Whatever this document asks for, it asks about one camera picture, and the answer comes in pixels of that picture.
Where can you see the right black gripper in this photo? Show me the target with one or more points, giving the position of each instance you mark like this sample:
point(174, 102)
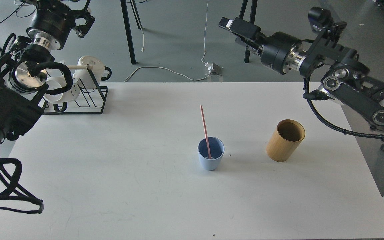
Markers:
point(280, 52)

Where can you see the black table leg right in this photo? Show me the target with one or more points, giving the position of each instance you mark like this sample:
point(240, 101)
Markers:
point(248, 29)

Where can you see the white power plug adapter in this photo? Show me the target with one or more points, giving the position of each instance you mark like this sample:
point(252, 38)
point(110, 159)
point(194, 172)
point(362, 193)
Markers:
point(212, 69)

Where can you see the black table leg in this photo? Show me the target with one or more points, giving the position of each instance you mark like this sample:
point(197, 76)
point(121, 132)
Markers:
point(127, 26)
point(248, 29)

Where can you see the black wire mug rack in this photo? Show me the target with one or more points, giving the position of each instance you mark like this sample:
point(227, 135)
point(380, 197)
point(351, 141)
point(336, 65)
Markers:
point(89, 102)

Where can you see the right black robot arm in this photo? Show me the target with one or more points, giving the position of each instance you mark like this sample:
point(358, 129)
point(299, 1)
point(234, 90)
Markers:
point(330, 70)

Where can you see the black table leg left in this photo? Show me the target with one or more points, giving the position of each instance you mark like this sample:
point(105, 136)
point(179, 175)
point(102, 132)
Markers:
point(127, 26)

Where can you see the white mug lower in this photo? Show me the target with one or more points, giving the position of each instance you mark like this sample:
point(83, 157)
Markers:
point(59, 101)

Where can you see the bamboo cylinder holder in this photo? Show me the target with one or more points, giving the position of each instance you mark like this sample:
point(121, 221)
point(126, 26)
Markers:
point(285, 139)

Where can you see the wooden rack dowel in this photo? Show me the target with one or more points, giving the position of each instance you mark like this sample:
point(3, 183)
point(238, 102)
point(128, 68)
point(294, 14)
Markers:
point(80, 67)

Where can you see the blue plastic cup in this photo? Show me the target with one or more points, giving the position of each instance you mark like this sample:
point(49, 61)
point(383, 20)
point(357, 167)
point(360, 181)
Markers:
point(217, 151)

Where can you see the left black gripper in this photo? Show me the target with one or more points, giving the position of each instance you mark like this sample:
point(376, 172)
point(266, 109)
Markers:
point(51, 25)

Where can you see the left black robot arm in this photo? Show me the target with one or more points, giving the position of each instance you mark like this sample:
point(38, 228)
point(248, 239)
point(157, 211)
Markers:
point(28, 72)

